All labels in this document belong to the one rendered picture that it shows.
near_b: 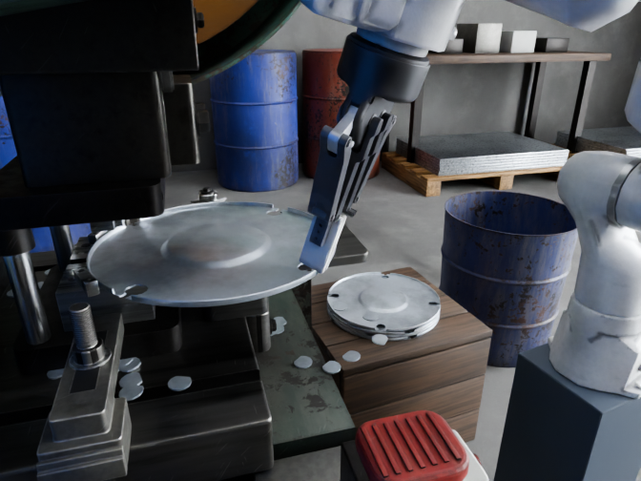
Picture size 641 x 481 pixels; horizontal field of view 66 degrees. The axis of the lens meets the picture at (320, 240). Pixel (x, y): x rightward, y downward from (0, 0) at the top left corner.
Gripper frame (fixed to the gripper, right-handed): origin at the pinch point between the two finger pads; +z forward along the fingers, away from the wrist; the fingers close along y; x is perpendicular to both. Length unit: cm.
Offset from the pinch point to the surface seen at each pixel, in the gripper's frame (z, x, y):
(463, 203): 39, -4, 130
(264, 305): 12.3, 4.1, 0.2
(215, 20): -9.6, 38.6, 28.0
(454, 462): -0.3, -19.3, -17.1
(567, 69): 11, -13, 469
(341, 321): 49, 4, 50
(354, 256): 3.4, -2.6, 5.7
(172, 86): -10.5, 17.1, -5.9
